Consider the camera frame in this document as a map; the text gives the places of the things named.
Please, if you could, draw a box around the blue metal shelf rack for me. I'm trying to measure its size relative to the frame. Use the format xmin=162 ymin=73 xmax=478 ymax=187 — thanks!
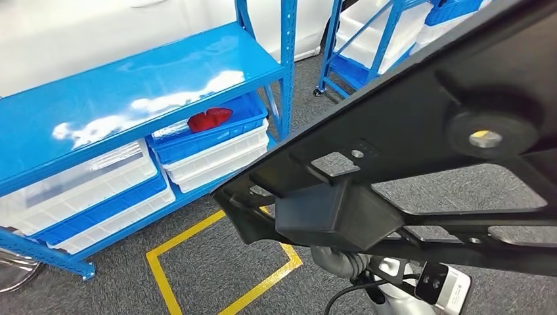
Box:
xmin=0 ymin=0 xmax=300 ymax=282

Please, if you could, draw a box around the red plastic part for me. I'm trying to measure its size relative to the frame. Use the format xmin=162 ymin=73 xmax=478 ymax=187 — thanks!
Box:
xmin=206 ymin=106 xmax=234 ymax=126
xmin=187 ymin=112 xmax=219 ymax=134

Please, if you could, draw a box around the yellow floor tape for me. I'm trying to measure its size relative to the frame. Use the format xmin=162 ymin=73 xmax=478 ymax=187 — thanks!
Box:
xmin=145 ymin=205 xmax=304 ymax=315

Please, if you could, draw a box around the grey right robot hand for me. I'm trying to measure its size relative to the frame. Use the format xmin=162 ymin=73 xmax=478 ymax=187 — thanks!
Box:
xmin=310 ymin=245 xmax=354 ymax=279

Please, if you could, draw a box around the blue wheeled metal rack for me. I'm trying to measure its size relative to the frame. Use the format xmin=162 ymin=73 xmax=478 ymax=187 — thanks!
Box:
xmin=313 ymin=0 xmax=493 ymax=99

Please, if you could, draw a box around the black camera bracket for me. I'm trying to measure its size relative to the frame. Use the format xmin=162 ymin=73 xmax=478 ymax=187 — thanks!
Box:
xmin=370 ymin=257 xmax=418 ymax=299

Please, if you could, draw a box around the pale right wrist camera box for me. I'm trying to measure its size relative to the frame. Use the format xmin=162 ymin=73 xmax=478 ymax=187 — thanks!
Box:
xmin=414 ymin=261 xmax=474 ymax=315

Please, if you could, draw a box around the chrome round base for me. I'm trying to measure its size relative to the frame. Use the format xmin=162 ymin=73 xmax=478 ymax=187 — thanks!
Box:
xmin=0 ymin=248 xmax=45 ymax=295

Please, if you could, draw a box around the black cable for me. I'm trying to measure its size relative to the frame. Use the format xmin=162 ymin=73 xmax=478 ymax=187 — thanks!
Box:
xmin=323 ymin=272 xmax=421 ymax=315

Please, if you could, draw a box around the black plastic plate frame part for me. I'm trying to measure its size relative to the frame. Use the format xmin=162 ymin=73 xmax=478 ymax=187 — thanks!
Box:
xmin=212 ymin=0 xmax=557 ymax=279

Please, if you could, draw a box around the white car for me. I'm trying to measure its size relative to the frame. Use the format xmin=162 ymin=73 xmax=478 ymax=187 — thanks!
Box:
xmin=0 ymin=0 xmax=338 ymax=98

